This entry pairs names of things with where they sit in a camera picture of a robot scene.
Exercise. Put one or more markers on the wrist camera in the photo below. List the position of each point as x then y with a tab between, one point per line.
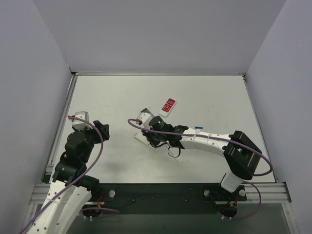
77	124
143	119

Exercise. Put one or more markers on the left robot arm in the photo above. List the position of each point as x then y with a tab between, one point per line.
70	187

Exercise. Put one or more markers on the red white remote control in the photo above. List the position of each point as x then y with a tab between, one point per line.
167	107

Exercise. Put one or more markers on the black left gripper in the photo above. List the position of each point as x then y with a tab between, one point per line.
102	129

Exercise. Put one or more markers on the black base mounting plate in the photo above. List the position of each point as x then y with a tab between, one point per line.
153	199

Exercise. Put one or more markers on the aluminium table frame rail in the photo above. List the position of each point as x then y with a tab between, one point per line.
220	103

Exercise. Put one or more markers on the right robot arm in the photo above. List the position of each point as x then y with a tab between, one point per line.
240	153

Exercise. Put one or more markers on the white battery cover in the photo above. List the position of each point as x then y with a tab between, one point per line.
179	159

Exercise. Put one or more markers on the grey white remote control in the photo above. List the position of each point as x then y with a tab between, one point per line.
146	110

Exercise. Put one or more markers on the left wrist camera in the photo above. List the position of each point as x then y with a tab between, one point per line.
77	124

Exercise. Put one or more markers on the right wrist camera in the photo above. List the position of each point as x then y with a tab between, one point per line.
143	119

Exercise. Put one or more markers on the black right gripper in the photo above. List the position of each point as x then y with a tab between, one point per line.
149	137

